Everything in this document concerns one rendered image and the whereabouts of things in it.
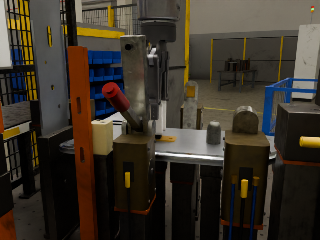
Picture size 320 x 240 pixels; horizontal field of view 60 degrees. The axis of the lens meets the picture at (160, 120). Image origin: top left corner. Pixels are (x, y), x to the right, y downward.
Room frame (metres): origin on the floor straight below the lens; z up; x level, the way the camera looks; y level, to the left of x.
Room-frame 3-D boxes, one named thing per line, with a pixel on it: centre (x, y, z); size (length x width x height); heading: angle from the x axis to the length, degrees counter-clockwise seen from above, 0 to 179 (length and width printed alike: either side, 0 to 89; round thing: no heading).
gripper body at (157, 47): (0.61, 0.00, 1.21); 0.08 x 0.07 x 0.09; 167
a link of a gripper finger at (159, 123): (0.59, 0.01, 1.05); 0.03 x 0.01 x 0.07; 77
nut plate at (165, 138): (0.61, 0.01, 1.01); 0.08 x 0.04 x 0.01; 78
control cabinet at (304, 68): (8.46, -4.50, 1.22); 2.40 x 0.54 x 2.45; 146
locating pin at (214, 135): (0.58, -0.12, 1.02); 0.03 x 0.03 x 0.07
